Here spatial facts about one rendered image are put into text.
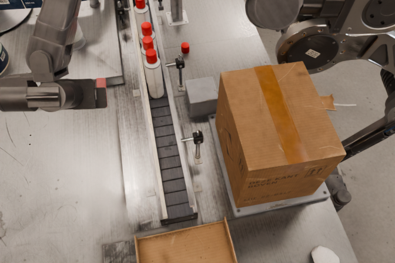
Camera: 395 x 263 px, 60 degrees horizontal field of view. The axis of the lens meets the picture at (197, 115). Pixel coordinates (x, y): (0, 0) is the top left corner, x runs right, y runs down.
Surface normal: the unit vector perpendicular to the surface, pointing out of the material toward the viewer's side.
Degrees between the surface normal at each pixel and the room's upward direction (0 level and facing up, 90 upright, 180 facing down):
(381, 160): 0
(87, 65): 0
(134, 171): 0
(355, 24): 90
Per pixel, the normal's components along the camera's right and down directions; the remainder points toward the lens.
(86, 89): 0.02, 0.11
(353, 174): 0.01, -0.55
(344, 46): 0.02, 0.84
